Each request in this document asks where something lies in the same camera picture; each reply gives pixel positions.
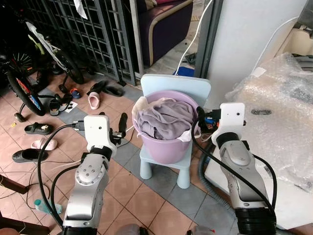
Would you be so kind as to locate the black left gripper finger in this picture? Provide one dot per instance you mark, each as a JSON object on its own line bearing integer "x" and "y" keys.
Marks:
{"x": 123, "y": 122}

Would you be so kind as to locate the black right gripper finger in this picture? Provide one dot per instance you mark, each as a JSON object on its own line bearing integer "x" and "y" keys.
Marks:
{"x": 201, "y": 120}

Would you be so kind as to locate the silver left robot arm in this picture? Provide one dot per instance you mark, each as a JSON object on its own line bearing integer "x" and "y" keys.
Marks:
{"x": 87, "y": 191}

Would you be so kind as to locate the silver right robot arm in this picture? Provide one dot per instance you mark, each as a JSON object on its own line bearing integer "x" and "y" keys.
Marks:
{"x": 244, "y": 171}

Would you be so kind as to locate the white washing machine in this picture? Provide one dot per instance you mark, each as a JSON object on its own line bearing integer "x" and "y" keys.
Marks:
{"x": 264, "y": 205}

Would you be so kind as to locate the white cloth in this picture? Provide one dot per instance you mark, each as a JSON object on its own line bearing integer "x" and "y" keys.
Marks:
{"x": 140, "y": 108}

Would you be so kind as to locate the black shoe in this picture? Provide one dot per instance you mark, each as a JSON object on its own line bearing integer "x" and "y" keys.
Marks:
{"x": 114, "y": 91}
{"x": 97, "y": 88}

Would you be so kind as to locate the pink sandal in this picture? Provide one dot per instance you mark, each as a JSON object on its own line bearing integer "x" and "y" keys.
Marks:
{"x": 94, "y": 101}

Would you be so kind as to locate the grey garment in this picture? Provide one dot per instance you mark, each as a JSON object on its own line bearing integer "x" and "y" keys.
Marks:
{"x": 164, "y": 117}

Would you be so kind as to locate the light blue child chair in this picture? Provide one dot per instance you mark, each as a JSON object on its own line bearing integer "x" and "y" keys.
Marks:
{"x": 176, "y": 84}

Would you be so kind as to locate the purple plastic bucket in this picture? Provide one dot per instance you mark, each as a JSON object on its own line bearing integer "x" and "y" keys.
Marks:
{"x": 168, "y": 149}

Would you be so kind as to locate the blue plastic box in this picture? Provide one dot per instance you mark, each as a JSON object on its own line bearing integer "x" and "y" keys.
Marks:
{"x": 186, "y": 71}

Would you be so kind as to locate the white card with dots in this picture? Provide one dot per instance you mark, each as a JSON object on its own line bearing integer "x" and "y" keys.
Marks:
{"x": 73, "y": 106}

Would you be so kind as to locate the dark blue red sandal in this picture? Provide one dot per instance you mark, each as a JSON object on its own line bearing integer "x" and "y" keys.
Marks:
{"x": 75, "y": 93}

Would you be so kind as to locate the black sandal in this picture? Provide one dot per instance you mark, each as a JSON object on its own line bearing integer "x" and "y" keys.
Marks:
{"x": 67, "y": 103}
{"x": 54, "y": 108}

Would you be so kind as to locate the white tape label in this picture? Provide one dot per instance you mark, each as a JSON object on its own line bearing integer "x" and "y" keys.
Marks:
{"x": 258, "y": 72}

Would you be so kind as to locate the clear bubble wrap sheet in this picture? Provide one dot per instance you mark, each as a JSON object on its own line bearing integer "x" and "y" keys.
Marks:
{"x": 279, "y": 137}

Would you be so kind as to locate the pink clog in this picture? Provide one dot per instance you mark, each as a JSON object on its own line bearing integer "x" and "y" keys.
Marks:
{"x": 44, "y": 144}

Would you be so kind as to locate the black slipper with studs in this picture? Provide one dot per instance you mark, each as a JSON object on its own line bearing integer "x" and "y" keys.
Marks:
{"x": 39, "y": 129}

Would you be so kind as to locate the black metal gate grille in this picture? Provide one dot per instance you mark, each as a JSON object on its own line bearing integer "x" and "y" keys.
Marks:
{"x": 98, "y": 39}

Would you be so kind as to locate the plain black slipper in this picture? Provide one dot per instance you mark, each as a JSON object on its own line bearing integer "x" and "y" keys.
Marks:
{"x": 29, "y": 155}

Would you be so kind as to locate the purple sofa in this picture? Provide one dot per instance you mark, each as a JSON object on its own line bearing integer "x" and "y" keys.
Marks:
{"x": 168, "y": 34}

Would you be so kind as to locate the grey robot left leg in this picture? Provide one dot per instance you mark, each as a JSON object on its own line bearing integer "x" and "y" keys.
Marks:
{"x": 128, "y": 230}

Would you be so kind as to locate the black and white bicycle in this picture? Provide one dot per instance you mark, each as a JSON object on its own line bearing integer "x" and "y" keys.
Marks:
{"x": 29, "y": 93}

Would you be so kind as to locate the green capped plastic bottle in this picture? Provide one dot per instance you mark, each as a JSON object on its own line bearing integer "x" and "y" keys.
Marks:
{"x": 48, "y": 206}

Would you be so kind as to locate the white paper sheet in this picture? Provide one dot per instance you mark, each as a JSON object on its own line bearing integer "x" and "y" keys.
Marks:
{"x": 80, "y": 9}

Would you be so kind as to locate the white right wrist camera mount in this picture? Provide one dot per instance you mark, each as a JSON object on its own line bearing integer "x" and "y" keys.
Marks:
{"x": 230, "y": 120}

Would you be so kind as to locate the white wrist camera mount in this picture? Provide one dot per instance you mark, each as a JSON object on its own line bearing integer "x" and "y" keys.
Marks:
{"x": 97, "y": 131}
{"x": 230, "y": 120}

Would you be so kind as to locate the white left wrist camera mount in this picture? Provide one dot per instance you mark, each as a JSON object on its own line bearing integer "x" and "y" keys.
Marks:
{"x": 97, "y": 131}

